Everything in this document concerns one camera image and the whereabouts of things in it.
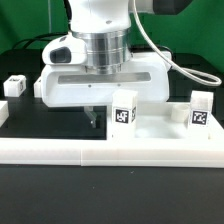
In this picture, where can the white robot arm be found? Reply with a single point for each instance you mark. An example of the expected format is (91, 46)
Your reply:
(86, 66)

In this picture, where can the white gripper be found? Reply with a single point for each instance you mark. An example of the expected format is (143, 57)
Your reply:
(72, 86)

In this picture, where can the white U-shaped obstacle fence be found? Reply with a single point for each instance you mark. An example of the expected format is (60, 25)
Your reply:
(110, 152)

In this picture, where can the white square table top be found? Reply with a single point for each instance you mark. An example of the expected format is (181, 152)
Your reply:
(166, 121)

